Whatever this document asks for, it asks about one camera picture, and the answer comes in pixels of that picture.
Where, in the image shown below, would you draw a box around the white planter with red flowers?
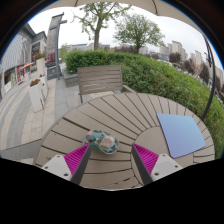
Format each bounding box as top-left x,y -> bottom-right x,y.
34,53 -> 48,78

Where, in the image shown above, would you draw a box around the distant apartment buildings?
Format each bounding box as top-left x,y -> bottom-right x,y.
143,39 -> 224,88

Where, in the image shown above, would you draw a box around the brown slatted outdoor chair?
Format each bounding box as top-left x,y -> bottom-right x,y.
76,64 -> 136,104

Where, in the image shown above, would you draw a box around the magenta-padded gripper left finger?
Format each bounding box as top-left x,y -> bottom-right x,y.
41,143 -> 93,186

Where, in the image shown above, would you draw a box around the white planter with orange flowers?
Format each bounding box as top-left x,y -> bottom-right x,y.
28,78 -> 47,113

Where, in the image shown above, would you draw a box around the beige patio umbrella canopy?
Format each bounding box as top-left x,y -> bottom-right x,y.
43,0 -> 205,34

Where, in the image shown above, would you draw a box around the tall grey sign pillar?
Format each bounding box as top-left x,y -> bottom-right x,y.
45,12 -> 68,81

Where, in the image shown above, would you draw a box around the green trimmed hedge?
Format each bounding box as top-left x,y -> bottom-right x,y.
63,49 -> 224,160

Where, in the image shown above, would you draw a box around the blue square mouse pad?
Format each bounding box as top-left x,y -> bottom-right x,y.
156,112 -> 207,160

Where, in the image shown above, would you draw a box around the round leafy tree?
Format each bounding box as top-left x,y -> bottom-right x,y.
113,13 -> 166,55

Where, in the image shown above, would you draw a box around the tall thin-trunk tree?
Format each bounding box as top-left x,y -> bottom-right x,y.
71,2 -> 133,52

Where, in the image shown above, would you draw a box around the dark curved umbrella pole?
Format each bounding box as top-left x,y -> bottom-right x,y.
199,33 -> 216,123

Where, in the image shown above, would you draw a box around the grey storefront building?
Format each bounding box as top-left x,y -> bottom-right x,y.
0,23 -> 48,98

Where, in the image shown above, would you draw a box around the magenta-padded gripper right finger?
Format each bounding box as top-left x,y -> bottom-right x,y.
130,143 -> 184,186

